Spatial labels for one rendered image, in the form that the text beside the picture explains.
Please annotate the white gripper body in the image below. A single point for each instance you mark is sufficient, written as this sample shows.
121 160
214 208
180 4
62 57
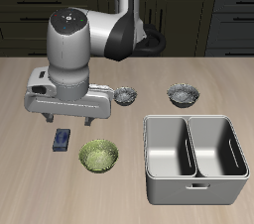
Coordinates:
69 105

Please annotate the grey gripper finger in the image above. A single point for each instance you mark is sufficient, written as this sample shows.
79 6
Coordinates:
89 121
48 117

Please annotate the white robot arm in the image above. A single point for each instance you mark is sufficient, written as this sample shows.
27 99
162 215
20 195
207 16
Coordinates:
71 53

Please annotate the green bowl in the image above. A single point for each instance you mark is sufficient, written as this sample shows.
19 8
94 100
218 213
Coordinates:
98 155

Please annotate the small dark blue box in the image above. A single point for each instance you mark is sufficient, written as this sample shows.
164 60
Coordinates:
61 139

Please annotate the small grey fluted dish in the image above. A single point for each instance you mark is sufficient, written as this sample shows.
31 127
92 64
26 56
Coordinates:
125 95

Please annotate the large grey fluted dish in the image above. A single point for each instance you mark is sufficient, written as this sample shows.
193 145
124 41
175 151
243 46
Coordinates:
183 94

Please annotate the white two-bin basket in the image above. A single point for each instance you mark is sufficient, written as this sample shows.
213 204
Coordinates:
195 158

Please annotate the dark kitchen cupboards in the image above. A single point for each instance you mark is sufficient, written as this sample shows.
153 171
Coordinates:
185 16

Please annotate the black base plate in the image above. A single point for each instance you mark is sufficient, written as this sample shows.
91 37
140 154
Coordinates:
152 41

